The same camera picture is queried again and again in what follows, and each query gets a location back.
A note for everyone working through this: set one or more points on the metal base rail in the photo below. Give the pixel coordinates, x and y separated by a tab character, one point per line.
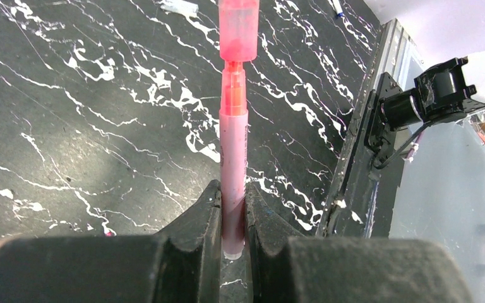
413	164

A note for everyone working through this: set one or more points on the blue white marker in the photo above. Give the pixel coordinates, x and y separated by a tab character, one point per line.
338	8

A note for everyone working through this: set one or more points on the clear pen cap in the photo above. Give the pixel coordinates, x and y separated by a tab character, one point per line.
181	7

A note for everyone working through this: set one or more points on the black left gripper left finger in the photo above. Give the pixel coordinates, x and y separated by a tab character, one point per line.
180	263

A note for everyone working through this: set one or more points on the pink translucent pen cap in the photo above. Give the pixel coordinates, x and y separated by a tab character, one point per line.
238	29

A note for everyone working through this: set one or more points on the light pink pen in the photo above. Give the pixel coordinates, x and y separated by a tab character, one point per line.
233	118

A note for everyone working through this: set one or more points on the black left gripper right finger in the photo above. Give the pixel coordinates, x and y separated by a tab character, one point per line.
287	266

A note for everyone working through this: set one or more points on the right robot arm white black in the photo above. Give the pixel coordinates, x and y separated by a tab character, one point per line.
446	92

